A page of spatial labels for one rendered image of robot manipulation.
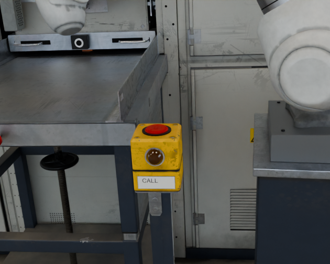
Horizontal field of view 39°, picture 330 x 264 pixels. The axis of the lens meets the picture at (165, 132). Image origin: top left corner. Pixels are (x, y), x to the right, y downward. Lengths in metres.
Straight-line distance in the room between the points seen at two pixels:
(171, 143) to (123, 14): 0.99
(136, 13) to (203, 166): 0.60
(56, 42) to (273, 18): 1.05
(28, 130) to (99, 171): 0.80
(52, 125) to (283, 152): 0.50
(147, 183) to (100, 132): 0.27
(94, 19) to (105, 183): 0.63
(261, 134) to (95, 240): 0.48
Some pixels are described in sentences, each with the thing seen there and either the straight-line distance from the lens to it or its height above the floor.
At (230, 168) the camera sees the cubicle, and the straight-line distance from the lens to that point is 1.77.
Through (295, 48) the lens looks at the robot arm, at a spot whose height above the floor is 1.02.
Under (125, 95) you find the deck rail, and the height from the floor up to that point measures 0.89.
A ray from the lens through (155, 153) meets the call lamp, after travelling 0.76.
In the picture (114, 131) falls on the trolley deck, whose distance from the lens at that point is 1.02.
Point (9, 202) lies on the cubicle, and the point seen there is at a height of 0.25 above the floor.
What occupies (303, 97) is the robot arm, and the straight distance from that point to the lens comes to 0.83.
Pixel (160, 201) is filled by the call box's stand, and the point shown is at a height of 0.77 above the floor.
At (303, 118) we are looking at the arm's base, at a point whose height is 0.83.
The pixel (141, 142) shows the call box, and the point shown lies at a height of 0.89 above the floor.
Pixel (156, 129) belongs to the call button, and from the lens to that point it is 0.79.
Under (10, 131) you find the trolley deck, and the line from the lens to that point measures 1.10.
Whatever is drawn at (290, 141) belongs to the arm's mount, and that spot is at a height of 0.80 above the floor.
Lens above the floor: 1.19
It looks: 21 degrees down
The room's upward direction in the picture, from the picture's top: 3 degrees counter-clockwise
